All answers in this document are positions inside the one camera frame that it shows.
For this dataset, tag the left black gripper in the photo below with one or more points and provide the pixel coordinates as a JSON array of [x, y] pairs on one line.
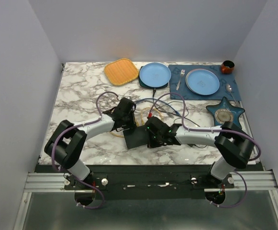
[[133, 123]]

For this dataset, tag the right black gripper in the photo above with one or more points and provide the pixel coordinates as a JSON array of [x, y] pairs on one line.
[[151, 143]]

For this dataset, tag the black network switch box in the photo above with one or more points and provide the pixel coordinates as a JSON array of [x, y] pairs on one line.
[[137, 137]]

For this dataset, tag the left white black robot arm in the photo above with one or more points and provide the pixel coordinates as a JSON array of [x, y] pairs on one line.
[[66, 143]]

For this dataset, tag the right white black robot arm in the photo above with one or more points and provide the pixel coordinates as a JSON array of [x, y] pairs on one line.
[[234, 145]]

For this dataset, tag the dark teal coaster under plate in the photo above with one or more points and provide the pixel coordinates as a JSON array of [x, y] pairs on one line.
[[148, 87]]

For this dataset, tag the orange woven square mat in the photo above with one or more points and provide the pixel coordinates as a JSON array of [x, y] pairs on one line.
[[121, 72]]

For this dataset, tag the light blue plate left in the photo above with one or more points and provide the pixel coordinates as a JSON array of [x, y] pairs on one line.
[[155, 75]]

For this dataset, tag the light blue plate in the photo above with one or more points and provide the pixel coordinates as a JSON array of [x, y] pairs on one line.
[[155, 75], [202, 82]]

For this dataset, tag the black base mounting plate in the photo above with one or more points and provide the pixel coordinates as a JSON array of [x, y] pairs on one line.
[[138, 182]]

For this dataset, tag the silver fork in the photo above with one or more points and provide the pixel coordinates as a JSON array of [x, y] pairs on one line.
[[182, 73]]

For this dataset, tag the blue star shaped dish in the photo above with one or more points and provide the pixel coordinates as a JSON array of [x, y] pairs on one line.
[[224, 111]]

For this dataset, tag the light blue plate right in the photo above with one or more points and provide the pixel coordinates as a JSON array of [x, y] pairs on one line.
[[202, 82]]

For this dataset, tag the silver spoon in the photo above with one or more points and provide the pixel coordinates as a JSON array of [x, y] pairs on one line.
[[229, 90]]

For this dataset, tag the dark blue placemat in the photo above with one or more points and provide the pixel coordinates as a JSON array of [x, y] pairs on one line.
[[187, 94]]

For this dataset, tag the red brown lacquer cup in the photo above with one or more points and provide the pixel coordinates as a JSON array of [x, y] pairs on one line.
[[227, 67]]

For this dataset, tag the aluminium rail frame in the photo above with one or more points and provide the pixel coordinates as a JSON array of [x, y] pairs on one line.
[[55, 182]]

